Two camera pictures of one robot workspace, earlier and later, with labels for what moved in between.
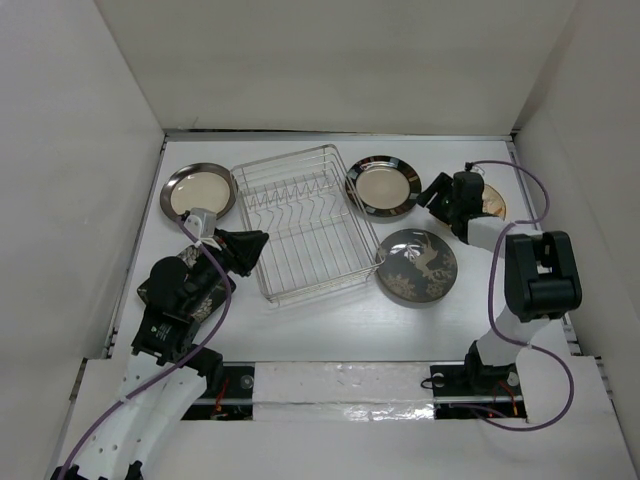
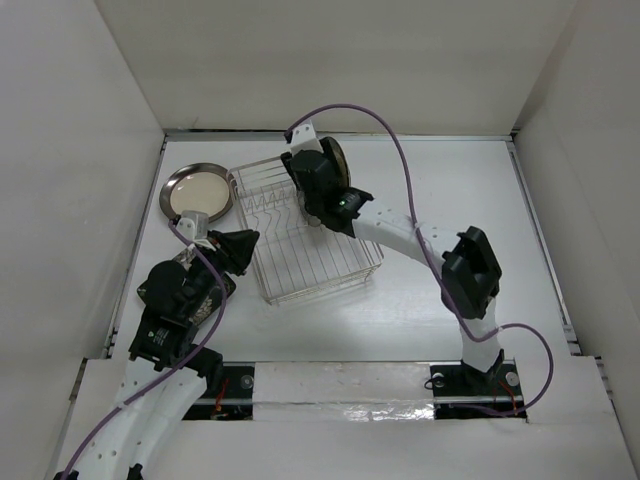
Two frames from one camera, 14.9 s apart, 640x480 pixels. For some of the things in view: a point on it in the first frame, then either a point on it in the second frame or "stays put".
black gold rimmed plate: x=382 y=186 → x=338 y=158
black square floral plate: x=191 y=256 stays put
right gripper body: x=455 y=207 → x=286 y=157
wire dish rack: x=320 y=235 stays put
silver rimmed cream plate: x=205 y=185 stays put
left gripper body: x=209 y=274 stays put
